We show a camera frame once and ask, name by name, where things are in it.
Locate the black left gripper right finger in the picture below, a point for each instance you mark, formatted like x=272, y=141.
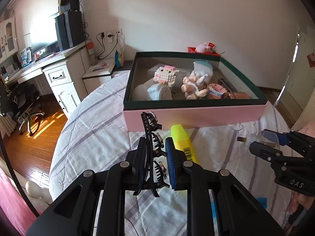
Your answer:
x=217, y=203

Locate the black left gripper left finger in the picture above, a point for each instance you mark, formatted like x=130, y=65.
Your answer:
x=95, y=202

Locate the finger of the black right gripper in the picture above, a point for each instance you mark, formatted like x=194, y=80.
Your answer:
x=270, y=154
x=295, y=140

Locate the clear plastic bottle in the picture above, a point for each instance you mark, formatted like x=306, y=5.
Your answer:
x=264, y=137

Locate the black hair claw clip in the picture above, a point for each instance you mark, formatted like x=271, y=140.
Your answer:
x=147, y=171

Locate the pink white block figure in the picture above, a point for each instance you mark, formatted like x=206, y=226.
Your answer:
x=170, y=78

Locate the rose gold box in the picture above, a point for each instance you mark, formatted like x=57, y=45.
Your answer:
x=235, y=96

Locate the striped white tablecloth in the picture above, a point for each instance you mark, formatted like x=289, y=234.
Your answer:
x=95, y=137

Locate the blue gold slim box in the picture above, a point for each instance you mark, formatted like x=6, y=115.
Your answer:
x=226, y=84

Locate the pink card pack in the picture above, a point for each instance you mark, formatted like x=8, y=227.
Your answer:
x=215, y=91

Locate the yellow highlighter marker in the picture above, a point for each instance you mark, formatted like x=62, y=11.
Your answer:
x=183, y=142

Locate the pink green storage box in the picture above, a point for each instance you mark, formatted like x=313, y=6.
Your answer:
x=201, y=112

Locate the pink pig doll figure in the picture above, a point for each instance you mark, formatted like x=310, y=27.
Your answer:
x=195, y=87

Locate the teal round container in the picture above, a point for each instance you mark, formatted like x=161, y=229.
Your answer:
x=203, y=67

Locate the black office chair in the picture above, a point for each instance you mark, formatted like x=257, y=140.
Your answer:
x=21, y=103

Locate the black white low cabinet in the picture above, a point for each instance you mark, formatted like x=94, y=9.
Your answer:
x=92, y=80

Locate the red toy box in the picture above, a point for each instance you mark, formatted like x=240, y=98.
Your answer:
x=205, y=48

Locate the white desk with drawers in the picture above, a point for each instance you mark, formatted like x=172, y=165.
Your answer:
x=63, y=73

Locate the orange capped bottle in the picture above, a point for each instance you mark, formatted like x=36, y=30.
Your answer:
x=91, y=52

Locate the blue snack bag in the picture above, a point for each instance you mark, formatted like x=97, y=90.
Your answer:
x=119, y=57

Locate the black computer monitor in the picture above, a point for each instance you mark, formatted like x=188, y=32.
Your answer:
x=43, y=32

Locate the white glass door cabinet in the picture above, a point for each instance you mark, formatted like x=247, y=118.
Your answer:
x=8, y=39

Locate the black speaker tower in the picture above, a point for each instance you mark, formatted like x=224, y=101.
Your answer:
x=69, y=29

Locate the black box on speaker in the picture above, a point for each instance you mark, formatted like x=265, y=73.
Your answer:
x=68, y=5

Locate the wall power socket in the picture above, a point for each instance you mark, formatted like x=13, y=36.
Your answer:
x=112, y=33

